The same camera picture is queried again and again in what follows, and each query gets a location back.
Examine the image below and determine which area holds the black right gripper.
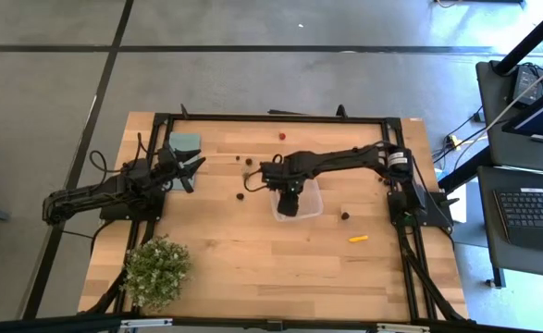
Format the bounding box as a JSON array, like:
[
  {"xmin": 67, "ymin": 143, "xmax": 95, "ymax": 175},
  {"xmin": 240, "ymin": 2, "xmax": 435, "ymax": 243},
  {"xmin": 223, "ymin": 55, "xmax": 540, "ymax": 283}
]
[{"xmin": 259, "ymin": 154, "xmax": 316, "ymax": 217}]

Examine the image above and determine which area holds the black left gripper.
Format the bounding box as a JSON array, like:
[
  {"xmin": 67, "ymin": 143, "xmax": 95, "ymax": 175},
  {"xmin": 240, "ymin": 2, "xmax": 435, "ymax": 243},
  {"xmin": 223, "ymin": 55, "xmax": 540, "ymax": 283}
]
[{"xmin": 154, "ymin": 146, "xmax": 206, "ymax": 194}]

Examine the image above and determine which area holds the clear plastic tupperware container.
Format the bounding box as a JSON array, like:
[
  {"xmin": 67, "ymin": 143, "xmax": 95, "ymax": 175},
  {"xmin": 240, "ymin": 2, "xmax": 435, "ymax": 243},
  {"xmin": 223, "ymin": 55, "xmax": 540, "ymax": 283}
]
[{"xmin": 269, "ymin": 178, "xmax": 325, "ymax": 222}]

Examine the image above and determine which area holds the teal folded cloth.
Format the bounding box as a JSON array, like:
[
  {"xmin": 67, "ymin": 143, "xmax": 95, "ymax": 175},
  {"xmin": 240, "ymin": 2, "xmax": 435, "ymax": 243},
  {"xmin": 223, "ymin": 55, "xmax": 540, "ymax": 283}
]
[{"xmin": 167, "ymin": 132, "xmax": 203, "ymax": 191}]

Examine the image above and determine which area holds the green artificial plant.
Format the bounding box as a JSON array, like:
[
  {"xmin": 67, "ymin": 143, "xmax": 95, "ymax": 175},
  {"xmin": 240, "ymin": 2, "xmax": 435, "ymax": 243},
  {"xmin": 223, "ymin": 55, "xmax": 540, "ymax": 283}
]
[{"xmin": 121, "ymin": 234, "xmax": 193, "ymax": 312}]

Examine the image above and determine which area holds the white paper sheet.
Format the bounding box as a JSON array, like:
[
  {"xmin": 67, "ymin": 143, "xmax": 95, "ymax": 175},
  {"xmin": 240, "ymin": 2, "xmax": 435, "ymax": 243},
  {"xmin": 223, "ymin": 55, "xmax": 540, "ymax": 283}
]
[{"xmin": 446, "ymin": 196, "xmax": 469, "ymax": 224}]

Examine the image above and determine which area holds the black side desk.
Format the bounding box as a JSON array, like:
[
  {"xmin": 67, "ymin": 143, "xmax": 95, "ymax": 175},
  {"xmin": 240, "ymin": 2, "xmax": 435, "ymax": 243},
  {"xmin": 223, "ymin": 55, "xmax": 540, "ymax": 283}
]
[
  {"xmin": 476, "ymin": 165, "xmax": 543, "ymax": 289},
  {"xmin": 437, "ymin": 59, "xmax": 543, "ymax": 193}
]

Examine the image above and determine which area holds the black keyboard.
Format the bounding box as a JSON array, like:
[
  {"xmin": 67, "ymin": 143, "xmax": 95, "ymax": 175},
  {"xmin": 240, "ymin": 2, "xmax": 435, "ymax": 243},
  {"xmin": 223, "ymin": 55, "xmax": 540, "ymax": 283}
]
[{"xmin": 492, "ymin": 187, "xmax": 543, "ymax": 254}]

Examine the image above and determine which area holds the black power adapter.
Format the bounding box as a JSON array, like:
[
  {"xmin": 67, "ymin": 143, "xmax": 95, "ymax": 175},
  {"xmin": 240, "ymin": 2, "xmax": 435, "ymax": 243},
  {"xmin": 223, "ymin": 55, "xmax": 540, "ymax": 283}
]
[{"xmin": 511, "ymin": 64, "xmax": 543, "ymax": 106}]

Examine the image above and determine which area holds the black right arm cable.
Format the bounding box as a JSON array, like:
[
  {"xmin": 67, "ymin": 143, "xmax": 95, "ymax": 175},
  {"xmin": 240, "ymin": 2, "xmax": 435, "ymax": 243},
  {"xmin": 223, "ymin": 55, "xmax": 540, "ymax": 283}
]
[{"xmin": 241, "ymin": 154, "xmax": 284, "ymax": 193}]

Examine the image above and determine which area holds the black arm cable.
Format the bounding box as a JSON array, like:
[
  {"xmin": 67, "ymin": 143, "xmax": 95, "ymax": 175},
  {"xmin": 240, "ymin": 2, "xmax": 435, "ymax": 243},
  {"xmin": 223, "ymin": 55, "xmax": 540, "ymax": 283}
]
[
  {"xmin": 89, "ymin": 132, "xmax": 150, "ymax": 176},
  {"xmin": 241, "ymin": 154, "xmax": 284, "ymax": 193}
]

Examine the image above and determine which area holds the black aluminium table frame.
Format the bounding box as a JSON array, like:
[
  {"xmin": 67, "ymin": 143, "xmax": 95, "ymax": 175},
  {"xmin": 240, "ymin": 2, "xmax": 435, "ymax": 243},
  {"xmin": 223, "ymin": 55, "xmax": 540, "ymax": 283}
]
[{"xmin": 0, "ymin": 104, "xmax": 540, "ymax": 333}]

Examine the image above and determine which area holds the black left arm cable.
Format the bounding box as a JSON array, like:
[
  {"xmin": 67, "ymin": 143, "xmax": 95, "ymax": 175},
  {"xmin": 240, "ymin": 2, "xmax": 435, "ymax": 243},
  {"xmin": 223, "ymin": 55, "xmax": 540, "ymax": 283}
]
[{"xmin": 89, "ymin": 132, "xmax": 150, "ymax": 176}]

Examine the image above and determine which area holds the white cable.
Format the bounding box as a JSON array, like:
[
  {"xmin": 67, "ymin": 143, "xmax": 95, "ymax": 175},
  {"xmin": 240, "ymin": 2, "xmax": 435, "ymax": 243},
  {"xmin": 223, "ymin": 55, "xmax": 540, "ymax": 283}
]
[{"xmin": 450, "ymin": 55, "xmax": 543, "ymax": 161}]

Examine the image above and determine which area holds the black slanted post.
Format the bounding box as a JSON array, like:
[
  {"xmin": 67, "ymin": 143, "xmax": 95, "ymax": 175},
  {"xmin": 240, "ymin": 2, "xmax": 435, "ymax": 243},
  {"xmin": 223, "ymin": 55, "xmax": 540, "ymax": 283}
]
[{"xmin": 493, "ymin": 0, "xmax": 543, "ymax": 76}]

